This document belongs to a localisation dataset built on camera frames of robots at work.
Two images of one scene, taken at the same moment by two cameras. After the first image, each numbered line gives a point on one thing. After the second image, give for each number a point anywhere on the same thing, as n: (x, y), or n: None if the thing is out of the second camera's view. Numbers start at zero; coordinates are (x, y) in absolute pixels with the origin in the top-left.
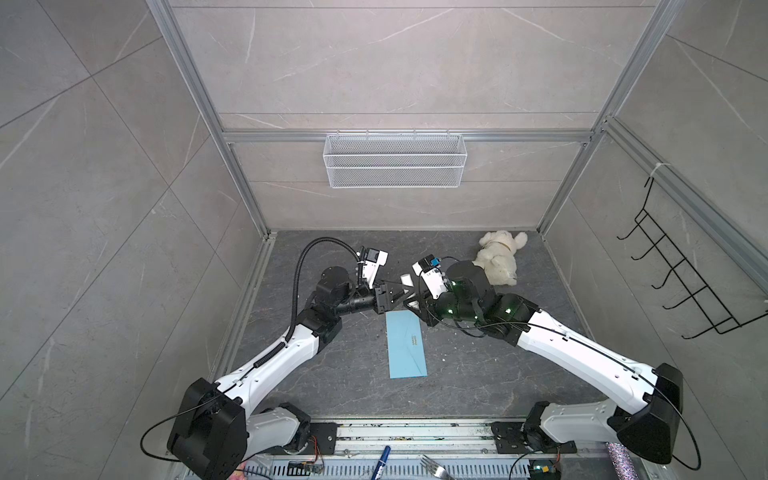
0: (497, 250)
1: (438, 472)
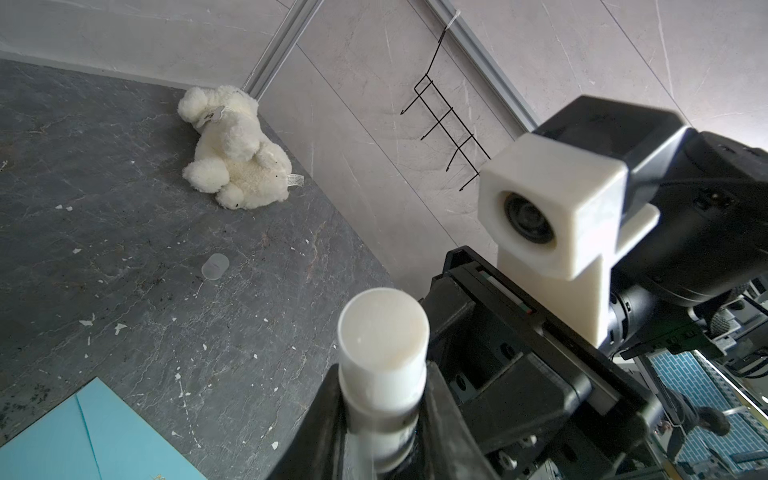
0: (234, 159)
1: None
